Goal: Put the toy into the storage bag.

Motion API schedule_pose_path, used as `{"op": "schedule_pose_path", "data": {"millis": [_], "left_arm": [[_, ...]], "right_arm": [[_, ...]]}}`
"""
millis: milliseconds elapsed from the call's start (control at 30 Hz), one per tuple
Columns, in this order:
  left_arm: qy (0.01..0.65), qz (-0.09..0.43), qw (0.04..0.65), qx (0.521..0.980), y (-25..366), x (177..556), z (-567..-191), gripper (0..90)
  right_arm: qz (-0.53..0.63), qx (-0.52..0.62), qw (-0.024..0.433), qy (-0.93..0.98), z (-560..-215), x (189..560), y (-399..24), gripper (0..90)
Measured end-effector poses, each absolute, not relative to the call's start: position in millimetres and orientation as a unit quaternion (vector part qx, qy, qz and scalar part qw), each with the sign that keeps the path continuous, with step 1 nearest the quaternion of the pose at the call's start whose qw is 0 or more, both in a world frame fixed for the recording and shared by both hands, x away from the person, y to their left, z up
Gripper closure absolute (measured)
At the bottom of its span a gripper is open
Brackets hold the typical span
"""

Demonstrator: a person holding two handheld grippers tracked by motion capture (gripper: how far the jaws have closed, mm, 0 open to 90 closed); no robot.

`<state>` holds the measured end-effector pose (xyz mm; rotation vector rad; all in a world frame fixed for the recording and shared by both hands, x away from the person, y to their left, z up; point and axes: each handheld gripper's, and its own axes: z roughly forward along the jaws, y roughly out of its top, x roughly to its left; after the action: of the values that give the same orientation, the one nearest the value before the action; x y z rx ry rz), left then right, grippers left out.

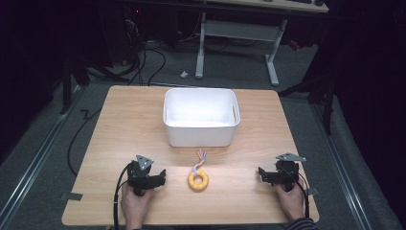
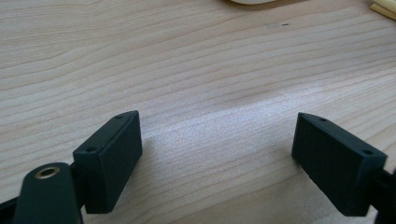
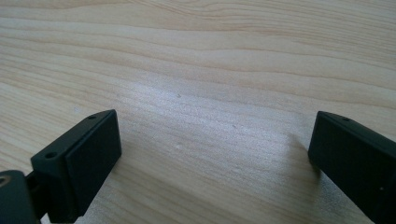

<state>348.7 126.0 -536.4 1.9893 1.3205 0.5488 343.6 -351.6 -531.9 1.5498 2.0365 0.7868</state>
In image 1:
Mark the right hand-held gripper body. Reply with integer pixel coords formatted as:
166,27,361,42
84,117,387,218
269,152,307,193

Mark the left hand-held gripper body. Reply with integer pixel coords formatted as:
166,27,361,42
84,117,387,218
126,154,161,196

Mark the yellow ring toy with rope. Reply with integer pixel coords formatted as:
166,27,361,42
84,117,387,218
187,149,210,193

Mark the white plastic bin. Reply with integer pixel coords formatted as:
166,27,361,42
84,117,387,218
163,87,241,149

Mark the person's left hand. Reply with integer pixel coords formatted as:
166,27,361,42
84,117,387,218
121,183,154,224

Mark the person's right hand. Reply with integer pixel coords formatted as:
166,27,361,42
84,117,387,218
275,181,306,222

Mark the black stand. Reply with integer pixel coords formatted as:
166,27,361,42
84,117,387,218
58,52,92,116
277,71,337,136

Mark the white-legged wooden desk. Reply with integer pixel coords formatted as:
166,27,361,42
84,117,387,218
194,0,330,87

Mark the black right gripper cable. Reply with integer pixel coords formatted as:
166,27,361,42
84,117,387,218
282,166,311,219

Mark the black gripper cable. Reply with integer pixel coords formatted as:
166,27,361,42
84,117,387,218
112,160,134,230
282,166,311,219

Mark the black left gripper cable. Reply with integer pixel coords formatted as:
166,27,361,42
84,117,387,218
112,160,134,230

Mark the metal floor rail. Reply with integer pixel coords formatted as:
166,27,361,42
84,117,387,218
309,101,373,230
0,85,84,230

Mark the black floor cable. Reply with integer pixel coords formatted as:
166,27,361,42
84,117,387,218
66,108,103,177

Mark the bundle of black cables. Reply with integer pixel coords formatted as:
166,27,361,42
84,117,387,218
123,18,168,87

